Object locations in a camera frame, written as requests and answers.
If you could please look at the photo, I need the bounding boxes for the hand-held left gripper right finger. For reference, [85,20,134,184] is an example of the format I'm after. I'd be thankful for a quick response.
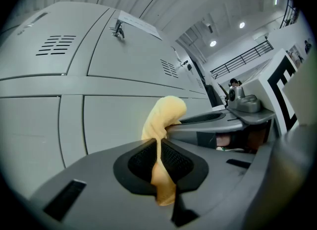
[160,127,315,230]

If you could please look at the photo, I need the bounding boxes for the white paper label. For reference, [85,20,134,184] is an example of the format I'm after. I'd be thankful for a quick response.
[118,10,163,40]

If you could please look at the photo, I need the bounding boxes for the person's right hand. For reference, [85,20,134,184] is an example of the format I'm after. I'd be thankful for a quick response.
[215,135,233,148]

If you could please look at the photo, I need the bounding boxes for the black metal railing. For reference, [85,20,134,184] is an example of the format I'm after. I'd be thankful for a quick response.
[210,40,274,80]

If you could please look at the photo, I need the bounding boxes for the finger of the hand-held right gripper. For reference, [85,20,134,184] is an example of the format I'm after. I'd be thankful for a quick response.
[182,111,228,121]
[168,116,250,136]

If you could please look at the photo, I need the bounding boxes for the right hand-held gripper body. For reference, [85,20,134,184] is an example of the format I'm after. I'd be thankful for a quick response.
[226,47,302,138]

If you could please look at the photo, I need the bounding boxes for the yellow wiping cloth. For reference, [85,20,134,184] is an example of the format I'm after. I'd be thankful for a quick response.
[141,95,188,206]

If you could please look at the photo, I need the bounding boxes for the grey metal locker cabinet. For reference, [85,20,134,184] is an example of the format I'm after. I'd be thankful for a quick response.
[0,0,218,200]

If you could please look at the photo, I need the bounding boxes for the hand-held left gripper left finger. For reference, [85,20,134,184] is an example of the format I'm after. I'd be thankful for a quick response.
[29,138,175,230]

